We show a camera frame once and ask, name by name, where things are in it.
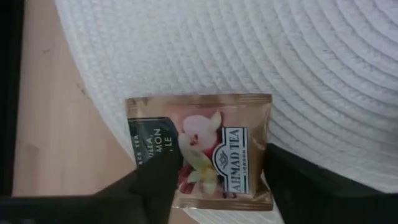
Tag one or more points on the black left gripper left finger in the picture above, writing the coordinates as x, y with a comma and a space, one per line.
155, 186

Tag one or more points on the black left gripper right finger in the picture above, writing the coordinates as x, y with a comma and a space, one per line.
295, 186

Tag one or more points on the tan vanilla tea packet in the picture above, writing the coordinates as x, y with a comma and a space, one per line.
242, 112

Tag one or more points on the white round plate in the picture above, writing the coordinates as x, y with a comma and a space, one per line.
248, 46

